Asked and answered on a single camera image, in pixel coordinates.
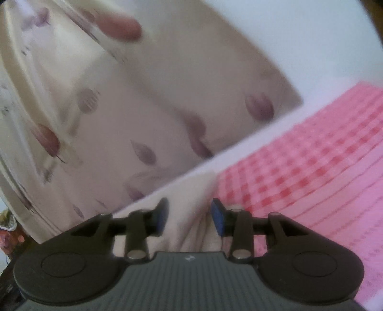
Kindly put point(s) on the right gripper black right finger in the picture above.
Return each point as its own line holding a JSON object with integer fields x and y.
{"x": 291, "y": 259}

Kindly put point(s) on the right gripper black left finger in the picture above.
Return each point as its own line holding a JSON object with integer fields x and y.
{"x": 87, "y": 260}

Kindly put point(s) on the white soiled small garment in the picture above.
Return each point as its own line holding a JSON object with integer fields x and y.
{"x": 190, "y": 227}

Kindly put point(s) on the floral cloth with scalloped edge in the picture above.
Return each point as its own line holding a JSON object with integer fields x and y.
{"x": 12, "y": 235}

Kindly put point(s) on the pink checkered bed sheet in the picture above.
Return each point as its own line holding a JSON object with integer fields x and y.
{"x": 325, "y": 173}

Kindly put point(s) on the beige leaf-print curtain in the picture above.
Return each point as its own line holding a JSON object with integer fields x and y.
{"x": 104, "y": 102}

